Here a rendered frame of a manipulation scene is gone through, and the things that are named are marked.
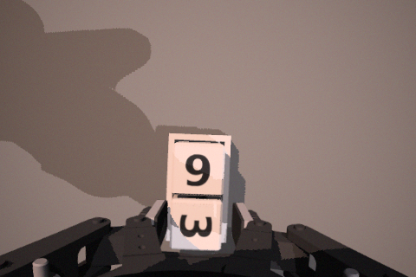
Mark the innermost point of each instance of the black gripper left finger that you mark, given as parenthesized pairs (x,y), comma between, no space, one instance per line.
(57,255)

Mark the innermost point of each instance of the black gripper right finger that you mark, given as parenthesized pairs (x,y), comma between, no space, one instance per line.
(290,251)

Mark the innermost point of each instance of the peach calendar cube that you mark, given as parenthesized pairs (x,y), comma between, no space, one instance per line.
(196,222)
(198,169)

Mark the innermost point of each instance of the cream rectangular tray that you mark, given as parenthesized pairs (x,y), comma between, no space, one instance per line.
(224,140)

